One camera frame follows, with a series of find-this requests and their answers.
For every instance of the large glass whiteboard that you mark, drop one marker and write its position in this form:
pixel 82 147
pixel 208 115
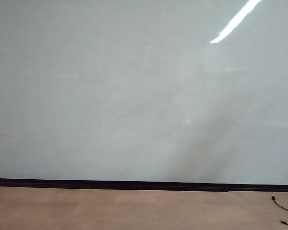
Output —
pixel 62 95

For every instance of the black whiteboard bottom rail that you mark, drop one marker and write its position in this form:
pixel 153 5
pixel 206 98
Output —
pixel 86 183

